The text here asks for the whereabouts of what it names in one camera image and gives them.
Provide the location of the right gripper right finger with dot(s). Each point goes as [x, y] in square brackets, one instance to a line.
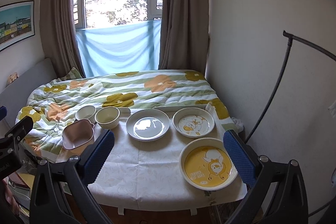
[289, 200]

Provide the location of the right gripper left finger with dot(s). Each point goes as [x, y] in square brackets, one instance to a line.
[48, 202]

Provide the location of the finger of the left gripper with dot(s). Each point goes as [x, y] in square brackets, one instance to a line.
[3, 112]
[16, 135]

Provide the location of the pink square bowl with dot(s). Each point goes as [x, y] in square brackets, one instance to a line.
[78, 135]

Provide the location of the yellow duck pattern plate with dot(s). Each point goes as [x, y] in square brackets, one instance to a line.
[204, 163]

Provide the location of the white ribbed bowl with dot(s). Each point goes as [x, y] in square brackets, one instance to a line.
[86, 112]

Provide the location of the cream round bowl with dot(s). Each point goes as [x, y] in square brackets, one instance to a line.
[108, 117]

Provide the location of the plain cream plate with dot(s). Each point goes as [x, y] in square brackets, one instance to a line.
[147, 124]

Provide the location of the white duck pattern plate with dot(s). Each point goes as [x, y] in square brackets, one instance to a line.
[193, 122]

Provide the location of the grey headboard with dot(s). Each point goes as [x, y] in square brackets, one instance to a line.
[15, 96]

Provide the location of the flower patterned quilt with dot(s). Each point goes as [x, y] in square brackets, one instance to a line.
[53, 106]

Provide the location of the green patterned pillow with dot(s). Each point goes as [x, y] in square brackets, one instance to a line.
[72, 75]

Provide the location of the floral white tablecloth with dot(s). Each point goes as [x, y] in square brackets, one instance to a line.
[146, 175]

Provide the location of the left brown curtain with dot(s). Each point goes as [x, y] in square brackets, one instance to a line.
[58, 36]

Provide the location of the brown curtain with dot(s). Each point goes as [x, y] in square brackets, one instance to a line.
[58, 36]
[184, 35]

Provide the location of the framed houses picture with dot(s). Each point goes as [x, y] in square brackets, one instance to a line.
[17, 23]

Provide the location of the light blue window cloth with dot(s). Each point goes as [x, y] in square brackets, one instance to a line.
[120, 49]

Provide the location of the right brown curtain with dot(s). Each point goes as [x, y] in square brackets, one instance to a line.
[184, 35]

